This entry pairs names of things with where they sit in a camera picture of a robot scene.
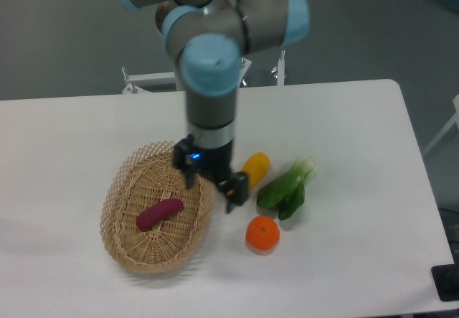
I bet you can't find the black box at table edge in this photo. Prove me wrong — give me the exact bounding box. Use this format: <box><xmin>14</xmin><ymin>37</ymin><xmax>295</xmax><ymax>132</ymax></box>
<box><xmin>431</xmin><ymin>264</ymin><xmax>458</xmax><ymax>302</ymax></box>

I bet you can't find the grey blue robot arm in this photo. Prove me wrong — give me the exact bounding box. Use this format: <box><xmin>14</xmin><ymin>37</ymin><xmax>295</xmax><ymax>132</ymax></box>
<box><xmin>121</xmin><ymin>0</ymin><xmax>311</xmax><ymax>209</ymax></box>

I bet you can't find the purple sweet potato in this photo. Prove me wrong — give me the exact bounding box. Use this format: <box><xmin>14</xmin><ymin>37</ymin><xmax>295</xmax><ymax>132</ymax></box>
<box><xmin>136</xmin><ymin>198</ymin><xmax>184</xmax><ymax>231</ymax></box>

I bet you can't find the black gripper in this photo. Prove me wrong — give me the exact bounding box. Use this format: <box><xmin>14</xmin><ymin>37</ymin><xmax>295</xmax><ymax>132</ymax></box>
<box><xmin>172</xmin><ymin>134</ymin><xmax>249</xmax><ymax>213</ymax></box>

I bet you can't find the white metal base frame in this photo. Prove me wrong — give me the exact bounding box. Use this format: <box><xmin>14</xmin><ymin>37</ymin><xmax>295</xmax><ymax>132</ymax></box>
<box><xmin>121</xmin><ymin>49</ymin><xmax>287</xmax><ymax>95</ymax></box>

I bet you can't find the woven wicker basket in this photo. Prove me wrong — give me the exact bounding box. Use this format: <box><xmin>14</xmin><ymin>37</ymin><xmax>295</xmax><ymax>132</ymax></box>
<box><xmin>100</xmin><ymin>141</ymin><xmax>214</xmax><ymax>274</ymax></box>

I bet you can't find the white table leg frame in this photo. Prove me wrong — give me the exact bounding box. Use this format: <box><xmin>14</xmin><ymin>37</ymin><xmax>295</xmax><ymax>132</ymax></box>
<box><xmin>421</xmin><ymin>95</ymin><xmax>459</xmax><ymax>158</ymax></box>

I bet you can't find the yellow squash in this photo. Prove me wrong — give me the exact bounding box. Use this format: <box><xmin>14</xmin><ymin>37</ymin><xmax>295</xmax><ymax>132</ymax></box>
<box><xmin>240</xmin><ymin>152</ymin><xmax>270</xmax><ymax>191</ymax></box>

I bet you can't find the green bok choy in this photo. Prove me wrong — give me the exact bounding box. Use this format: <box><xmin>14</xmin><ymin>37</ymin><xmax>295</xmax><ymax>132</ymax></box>
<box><xmin>256</xmin><ymin>156</ymin><xmax>316</xmax><ymax>221</ymax></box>

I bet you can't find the orange tangerine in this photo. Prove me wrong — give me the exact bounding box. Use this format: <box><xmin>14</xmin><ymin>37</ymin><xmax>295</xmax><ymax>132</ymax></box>
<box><xmin>245</xmin><ymin>215</ymin><xmax>280</xmax><ymax>251</ymax></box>

